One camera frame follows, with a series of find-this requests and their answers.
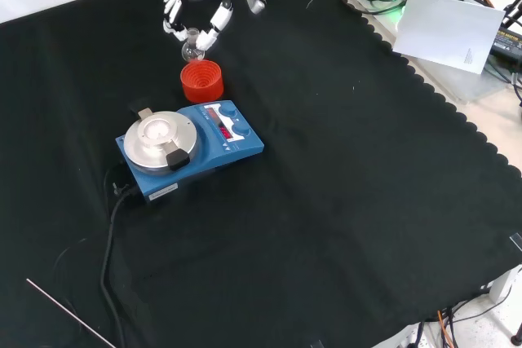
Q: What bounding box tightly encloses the clear round-bottom glass flask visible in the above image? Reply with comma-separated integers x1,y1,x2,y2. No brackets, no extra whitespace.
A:
180,27,206,62

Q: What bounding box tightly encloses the blue base heater steel block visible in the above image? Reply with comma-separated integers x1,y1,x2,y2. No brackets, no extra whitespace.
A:
114,98,265,205

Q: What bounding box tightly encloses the pale grey board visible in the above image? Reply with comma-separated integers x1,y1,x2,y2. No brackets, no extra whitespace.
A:
392,0,507,76

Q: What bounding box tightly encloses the black power adapter brick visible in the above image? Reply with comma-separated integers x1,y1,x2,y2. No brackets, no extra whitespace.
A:
489,27,522,64

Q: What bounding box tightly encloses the black tripod leg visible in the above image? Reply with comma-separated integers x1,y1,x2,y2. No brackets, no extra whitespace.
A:
502,0,522,28

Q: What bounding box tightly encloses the thin glass rod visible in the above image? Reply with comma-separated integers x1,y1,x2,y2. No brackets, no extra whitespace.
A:
25,278,118,348

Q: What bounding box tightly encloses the white bench leg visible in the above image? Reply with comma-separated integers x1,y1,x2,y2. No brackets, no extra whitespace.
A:
488,265,522,305

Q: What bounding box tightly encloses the orange ribbed flask ring stand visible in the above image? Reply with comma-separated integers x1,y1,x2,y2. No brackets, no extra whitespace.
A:
179,59,225,104

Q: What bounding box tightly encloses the thick black power cable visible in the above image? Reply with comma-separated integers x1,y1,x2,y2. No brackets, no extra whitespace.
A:
100,183,140,348

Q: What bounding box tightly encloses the orange floor cable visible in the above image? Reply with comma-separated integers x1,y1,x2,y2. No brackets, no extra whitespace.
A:
435,308,454,348

